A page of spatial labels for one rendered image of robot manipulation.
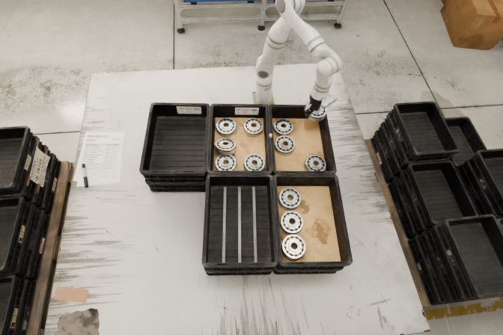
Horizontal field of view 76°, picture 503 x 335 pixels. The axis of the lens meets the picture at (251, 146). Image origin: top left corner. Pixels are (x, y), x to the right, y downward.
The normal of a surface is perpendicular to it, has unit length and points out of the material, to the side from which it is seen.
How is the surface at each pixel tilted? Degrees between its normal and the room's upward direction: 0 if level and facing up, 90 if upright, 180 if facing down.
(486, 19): 89
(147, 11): 0
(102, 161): 0
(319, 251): 0
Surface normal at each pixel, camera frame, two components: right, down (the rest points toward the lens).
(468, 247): 0.06, -0.51
